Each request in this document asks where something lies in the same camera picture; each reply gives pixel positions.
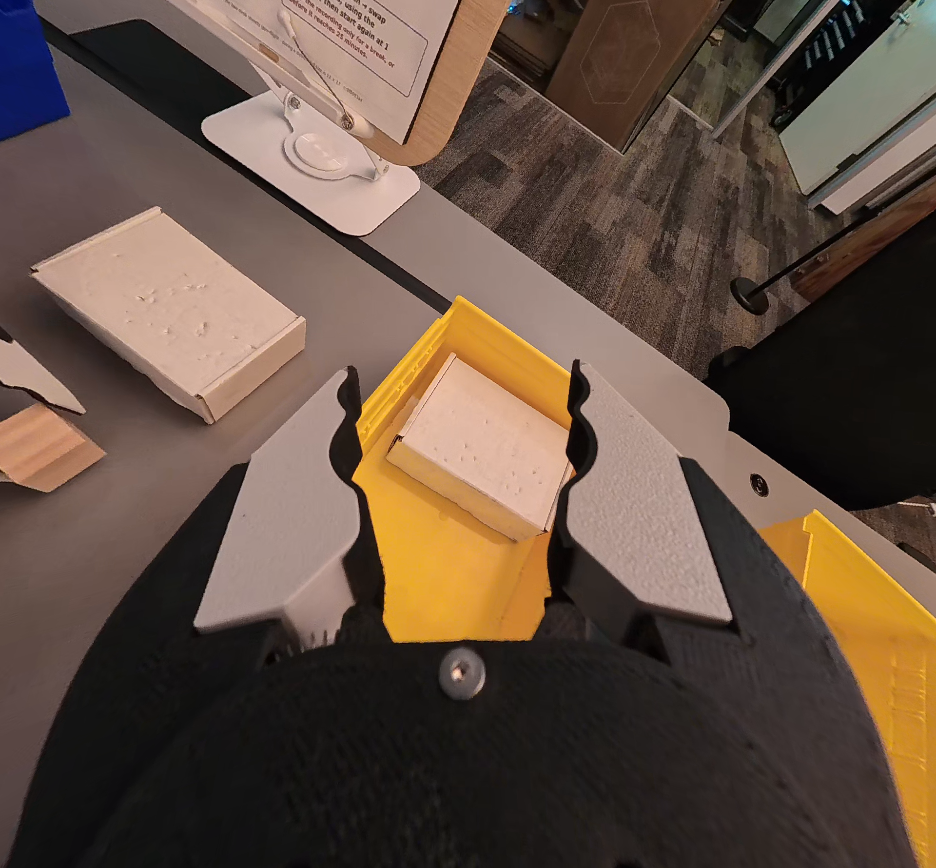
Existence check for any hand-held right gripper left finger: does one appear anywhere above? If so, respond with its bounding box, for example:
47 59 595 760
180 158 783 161
192 365 387 653

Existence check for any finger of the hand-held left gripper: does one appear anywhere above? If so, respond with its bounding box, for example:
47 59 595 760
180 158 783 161
0 327 86 417

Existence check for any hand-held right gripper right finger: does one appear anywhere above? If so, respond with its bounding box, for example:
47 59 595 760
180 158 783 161
547 359 734 648

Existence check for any natural wooden cube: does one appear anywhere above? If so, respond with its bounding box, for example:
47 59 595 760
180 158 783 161
0 402 108 494

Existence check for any white cardboard mailer box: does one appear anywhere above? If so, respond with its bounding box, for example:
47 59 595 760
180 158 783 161
31 206 307 424
385 352 575 543

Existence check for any yellow plastic bin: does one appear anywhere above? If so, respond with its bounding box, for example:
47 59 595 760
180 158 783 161
353 295 936 868

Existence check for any blue plastic bin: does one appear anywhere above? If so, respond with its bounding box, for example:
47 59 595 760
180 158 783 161
0 0 72 142

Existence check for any large cardboard box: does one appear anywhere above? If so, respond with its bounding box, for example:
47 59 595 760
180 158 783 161
545 0 765 152

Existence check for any black pole stand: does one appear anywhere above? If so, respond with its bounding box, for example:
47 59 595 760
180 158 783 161
730 220 878 316

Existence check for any white board stand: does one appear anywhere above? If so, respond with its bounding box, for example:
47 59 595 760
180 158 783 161
146 0 421 236

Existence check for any instruction sheet on stand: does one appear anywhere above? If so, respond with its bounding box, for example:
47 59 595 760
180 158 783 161
110 0 544 167

